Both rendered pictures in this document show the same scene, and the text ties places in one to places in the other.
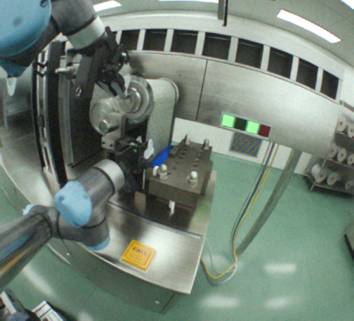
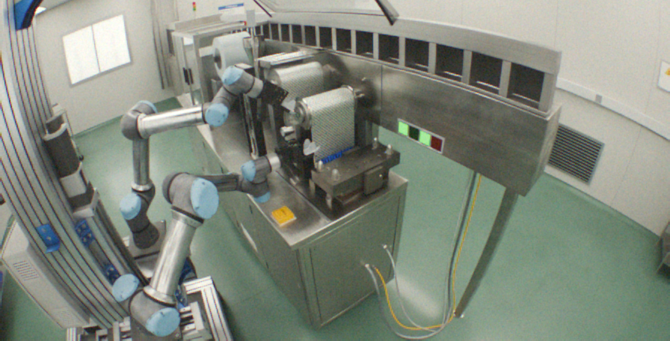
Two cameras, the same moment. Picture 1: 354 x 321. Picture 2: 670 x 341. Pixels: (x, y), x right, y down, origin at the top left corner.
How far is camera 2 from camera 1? 0.93 m
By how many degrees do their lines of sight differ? 37
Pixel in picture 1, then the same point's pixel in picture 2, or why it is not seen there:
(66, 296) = (236, 286)
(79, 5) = (241, 84)
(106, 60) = (271, 99)
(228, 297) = not seen: outside the picture
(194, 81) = (375, 86)
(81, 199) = (251, 167)
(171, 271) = (292, 229)
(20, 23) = (220, 121)
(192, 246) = (318, 223)
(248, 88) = (417, 96)
